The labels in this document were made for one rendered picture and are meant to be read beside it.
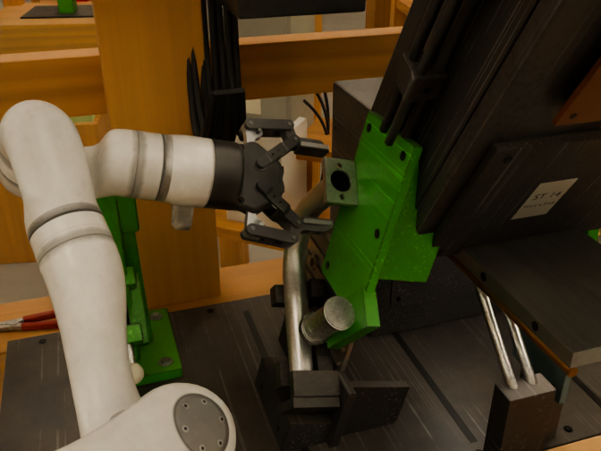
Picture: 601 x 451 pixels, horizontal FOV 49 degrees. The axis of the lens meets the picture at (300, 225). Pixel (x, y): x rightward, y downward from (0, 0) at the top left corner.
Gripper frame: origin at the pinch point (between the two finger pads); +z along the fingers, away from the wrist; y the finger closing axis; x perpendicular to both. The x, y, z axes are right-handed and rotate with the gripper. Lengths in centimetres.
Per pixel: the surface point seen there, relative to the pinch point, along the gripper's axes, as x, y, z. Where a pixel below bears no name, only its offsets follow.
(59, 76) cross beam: 26.4, 23.9, -28.8
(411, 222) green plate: -7.5, -6.1, 6.5
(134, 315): 24.2, -11.1, -17.1
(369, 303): -2.8, -14.1, 3.3
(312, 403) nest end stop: 7.9, -23.7, 0.9
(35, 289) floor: 222, 36, -25
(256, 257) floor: 203, 51, 64
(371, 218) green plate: -5.2, -5.3, 3.0
